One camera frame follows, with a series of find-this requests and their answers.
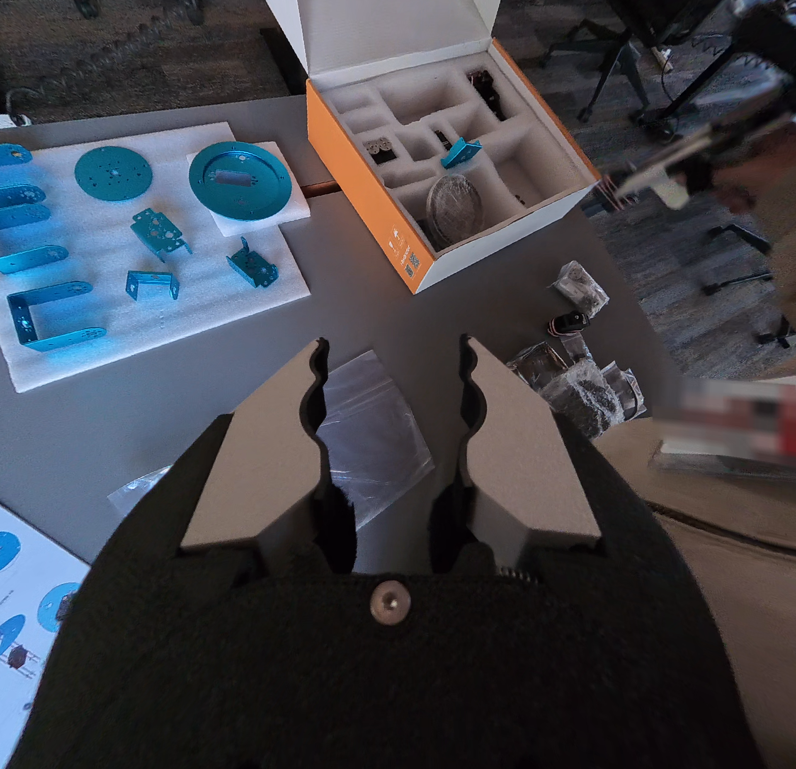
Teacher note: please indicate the clear plastic bag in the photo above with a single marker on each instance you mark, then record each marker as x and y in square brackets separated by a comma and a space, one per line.
[373, 421]

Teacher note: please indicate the plain blue round plate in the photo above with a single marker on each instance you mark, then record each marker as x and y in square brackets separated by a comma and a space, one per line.
[112, 172]

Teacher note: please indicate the white power strip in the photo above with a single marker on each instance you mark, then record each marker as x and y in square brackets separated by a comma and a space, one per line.
[12, 121]

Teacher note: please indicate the assembly guide booklet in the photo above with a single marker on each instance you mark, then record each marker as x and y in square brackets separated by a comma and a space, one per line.
[31, 595]

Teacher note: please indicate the zip bag with black part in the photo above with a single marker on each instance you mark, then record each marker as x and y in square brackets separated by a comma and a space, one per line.
[625, 390]

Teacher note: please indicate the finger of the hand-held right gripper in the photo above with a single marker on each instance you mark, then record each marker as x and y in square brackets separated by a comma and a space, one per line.
[684, 150]

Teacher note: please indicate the orange and white box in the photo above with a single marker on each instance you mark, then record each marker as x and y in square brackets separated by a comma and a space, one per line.
[360, 178]

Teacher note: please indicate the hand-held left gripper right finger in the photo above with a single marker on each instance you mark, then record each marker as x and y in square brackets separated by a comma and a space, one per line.
[528, 470]

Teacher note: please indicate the person's right forearm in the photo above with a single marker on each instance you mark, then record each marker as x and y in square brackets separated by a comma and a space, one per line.
[780, 253]

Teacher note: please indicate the white foam sheet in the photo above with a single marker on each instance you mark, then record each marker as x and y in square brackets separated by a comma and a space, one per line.
[199, 296]

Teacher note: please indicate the zip bag with dongle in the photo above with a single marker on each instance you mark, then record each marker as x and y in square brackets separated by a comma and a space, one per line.
[573, 348]

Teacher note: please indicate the black servo with metal horn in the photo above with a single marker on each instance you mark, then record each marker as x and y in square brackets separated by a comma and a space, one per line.
[379, 150]

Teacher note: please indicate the bubble-wrapped wheel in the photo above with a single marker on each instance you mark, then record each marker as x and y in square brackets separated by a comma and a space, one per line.
[581, 402]

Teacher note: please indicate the small white foam pad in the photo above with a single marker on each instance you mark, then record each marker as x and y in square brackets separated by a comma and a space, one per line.
[249, 227]

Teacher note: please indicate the blue side bracket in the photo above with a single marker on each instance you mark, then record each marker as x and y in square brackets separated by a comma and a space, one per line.
[460, 150]

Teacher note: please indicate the small black part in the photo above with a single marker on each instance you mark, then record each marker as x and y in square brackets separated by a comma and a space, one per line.
[488, 91]
[443, 138]

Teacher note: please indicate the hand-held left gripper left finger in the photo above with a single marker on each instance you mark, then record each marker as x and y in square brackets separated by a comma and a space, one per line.
[261, 470]

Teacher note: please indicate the person's right hand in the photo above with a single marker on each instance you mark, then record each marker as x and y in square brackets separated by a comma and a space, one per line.
[758, 178]

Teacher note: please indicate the clear bagged part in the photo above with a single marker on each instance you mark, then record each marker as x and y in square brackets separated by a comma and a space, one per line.
[454, 206]

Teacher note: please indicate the small light blue bracket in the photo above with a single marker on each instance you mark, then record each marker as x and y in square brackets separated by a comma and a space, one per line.
[149, 282]

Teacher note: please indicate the long blue U bracket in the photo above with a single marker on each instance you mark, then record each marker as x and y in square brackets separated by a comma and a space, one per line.
[18, 195]
[37, 256]
[25, 324]

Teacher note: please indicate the bagged servos and parts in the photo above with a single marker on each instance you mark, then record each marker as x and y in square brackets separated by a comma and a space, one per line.
[581, 287]

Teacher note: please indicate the small dark blue bracket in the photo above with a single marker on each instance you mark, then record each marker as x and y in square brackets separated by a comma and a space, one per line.
[252, 269]
[155, 231]

